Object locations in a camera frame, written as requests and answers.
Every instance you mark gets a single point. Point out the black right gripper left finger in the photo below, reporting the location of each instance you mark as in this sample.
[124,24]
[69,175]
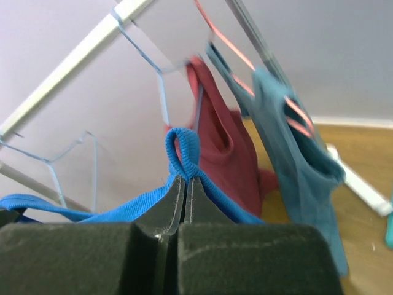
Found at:
[136,257]

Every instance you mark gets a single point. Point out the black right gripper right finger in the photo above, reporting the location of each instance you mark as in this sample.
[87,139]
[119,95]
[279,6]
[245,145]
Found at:
[219,256]

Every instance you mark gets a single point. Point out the royal blue tank top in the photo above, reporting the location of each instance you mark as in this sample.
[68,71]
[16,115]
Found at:
[183,151]

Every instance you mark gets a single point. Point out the maroon tank top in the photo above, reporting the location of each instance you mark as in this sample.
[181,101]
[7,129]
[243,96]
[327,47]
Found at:
[227,153]

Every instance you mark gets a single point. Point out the teal tank top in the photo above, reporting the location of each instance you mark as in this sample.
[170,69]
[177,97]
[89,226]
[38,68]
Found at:
[307,175]

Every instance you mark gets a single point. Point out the blue hanger under maroon top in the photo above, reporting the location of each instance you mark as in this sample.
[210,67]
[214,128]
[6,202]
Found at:
[160,72]

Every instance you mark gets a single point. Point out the white clothes rack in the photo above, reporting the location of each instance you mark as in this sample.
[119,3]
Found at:
[99,38]

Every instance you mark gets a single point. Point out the pink wire hanger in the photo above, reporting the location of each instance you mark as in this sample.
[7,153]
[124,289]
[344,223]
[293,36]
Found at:
[245,70]

